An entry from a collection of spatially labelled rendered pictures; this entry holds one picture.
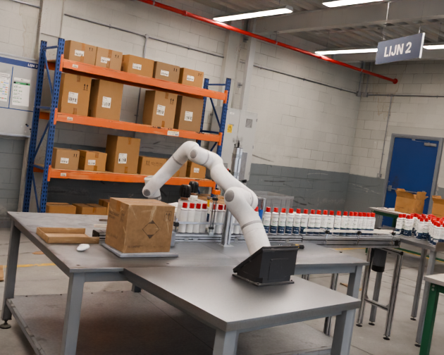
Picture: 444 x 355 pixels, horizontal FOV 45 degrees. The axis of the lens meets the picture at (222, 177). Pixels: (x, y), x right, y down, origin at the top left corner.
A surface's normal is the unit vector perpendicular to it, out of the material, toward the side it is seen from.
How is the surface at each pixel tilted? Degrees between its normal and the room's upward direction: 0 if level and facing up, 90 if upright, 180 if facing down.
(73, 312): 90
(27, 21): 90
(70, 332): 90
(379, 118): 90
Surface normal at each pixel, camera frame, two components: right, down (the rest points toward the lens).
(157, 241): 0.59, 0.14
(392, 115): -0.75, -0.06
